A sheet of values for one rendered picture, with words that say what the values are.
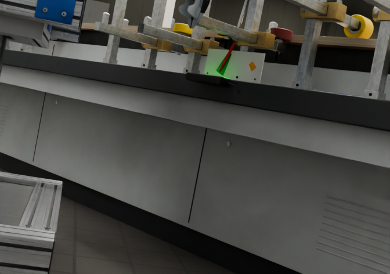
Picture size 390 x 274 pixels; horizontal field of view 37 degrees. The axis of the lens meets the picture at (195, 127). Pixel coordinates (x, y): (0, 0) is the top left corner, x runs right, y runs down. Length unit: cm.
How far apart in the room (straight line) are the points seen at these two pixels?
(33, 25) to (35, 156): 187
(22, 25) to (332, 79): 103
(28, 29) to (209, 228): 113
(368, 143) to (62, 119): 188
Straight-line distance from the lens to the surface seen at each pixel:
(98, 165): 290
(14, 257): 141
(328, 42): 204
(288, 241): 211
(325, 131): 180
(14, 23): 160
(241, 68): 200
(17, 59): 320
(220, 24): 185
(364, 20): 200
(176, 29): 242
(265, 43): 197
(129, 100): 245
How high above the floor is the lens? 58
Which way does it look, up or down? 2 degrees down
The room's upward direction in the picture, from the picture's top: 11 degrees clockwise
